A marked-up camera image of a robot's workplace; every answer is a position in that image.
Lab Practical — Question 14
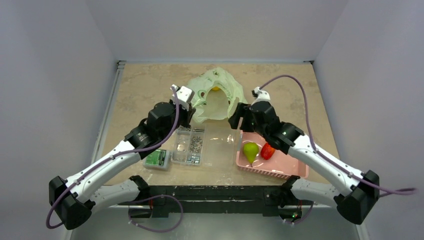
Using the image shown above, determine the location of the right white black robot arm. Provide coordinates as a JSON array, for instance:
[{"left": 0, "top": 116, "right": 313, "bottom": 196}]
[{"left": 228, "top": 101, "right": 380, "bottom": 225}]

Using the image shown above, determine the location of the light green plastic bag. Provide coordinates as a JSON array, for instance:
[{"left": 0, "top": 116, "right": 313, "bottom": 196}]
[{"left": 186, "top": 67, "right": 247, "bottom": 124}]

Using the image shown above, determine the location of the aluminium front frame rail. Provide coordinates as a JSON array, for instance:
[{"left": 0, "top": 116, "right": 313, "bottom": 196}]
[{"left": 68, "top": 184, "right": 361, "bottom": 210}]

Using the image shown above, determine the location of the pink plastic basket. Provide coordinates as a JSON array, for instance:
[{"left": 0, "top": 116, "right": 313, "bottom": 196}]
[{"left": 235, "top": 131, "right": 309, "bottom": 179}]

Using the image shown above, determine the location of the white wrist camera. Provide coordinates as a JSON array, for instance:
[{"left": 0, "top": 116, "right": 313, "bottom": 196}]
[
  {"left": 251, "top": 86, "right": 271, "bottom": 105},
  {"left": 170, "top": 84, "right": 195, "bottom": 111}
]

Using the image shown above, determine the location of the yellow fake fruit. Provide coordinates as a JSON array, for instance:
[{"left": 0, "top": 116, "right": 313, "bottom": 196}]
[{"left": 242, "top": 142, "right": 259, "bottom": 165}]

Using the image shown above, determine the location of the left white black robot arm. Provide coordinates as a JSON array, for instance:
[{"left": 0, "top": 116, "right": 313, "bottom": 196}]
[{"left": 45, "top": 96, "right": 195, "bottom": 230}]

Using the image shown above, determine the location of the orange fake fruit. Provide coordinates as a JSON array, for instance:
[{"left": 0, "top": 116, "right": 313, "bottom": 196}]
[{"left": 260, "top": 142, "right": 276, "bottom": 161}]

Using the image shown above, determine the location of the aluminium frame rail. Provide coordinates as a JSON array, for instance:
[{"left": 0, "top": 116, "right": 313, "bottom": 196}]
[
  {"left": 68, "top": 184, "right": 361, "bottom": 210},
  {"left": 116, "top": 59, "right": 315, "bottom": 65},
  {"left": 88, "top": 60, "right": 127, "bottom": 167}
]

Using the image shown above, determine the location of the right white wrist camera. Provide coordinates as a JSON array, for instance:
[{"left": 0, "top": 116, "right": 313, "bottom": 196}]
[{"left": 251, "top": 86, "right": 271, "bottom": 105}]

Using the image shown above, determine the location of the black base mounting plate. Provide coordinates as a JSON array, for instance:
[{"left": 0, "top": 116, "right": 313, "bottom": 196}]
[{"left": 139, "top": 185, "right": 312, "bottom": 218}]

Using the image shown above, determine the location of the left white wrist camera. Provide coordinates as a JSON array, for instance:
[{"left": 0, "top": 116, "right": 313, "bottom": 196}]
[{"left": 170, "top": 84, "right": 195, "bottom": 111}]

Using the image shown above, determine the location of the green white small box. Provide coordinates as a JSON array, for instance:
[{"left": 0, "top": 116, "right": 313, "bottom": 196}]
[{"left": 142, "top": 149, "right": 171, "bottom": 171}]

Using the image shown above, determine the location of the aluminium left frame rail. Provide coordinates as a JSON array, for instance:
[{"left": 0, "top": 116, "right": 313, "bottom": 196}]
[{"left": 88, "top": 60, "right": 127, "bottom": 167}]

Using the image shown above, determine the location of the clear plastic screw organizer box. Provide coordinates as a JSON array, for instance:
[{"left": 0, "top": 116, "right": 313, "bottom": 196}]
[{"left": 171, "top": 125, "right": 240, "bottom": 172}]

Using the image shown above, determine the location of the aluminium back frame rail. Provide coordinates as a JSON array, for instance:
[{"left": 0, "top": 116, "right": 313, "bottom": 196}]
[{"left": 116, "top": 59, "right": 315, "bottom": 65}]

